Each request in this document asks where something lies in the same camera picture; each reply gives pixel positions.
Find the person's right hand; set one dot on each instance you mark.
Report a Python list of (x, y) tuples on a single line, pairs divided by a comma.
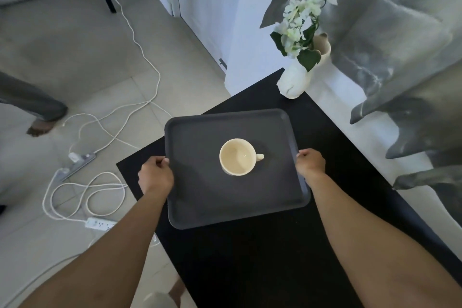
[(312, 166)]

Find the person's left forearm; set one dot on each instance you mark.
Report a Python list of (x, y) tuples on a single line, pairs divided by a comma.
[(108, 253)]

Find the white ceramic vase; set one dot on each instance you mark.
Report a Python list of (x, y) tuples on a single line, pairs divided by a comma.
[(297, 78)]

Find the white charger plug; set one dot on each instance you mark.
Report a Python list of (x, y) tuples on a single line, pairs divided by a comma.
[(74, 156)]

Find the person's right thumb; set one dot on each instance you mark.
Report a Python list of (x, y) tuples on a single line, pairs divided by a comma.
[(304, 154)]

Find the white flowers with green leaves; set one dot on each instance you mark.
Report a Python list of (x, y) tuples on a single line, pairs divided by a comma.
[(297, 28)]

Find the grey curtain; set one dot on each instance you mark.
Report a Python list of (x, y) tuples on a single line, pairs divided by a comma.
[(404, 55)]

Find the dark grey serving tray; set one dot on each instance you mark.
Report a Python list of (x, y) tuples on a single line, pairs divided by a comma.
[(202, 188)]

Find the person's left thumb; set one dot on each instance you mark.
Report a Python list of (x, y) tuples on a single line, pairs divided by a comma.
[(161, 161)]

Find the person's left hand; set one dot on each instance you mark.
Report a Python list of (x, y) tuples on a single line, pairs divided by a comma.
[(155, 176)]

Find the white power strip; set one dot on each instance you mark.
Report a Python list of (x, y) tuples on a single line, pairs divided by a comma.
[(101, 224)]

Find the cream ceramic cup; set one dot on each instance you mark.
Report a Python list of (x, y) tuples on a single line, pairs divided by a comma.
[(236, 157)]

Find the person's right forearm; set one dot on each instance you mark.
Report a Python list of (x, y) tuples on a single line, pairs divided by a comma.
[(364, 242)]

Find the grey power strip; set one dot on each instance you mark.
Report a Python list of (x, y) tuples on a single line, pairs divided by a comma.
[(77, 164)]

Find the white cabinet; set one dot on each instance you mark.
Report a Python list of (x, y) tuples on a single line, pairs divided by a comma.
[(216, 11)]

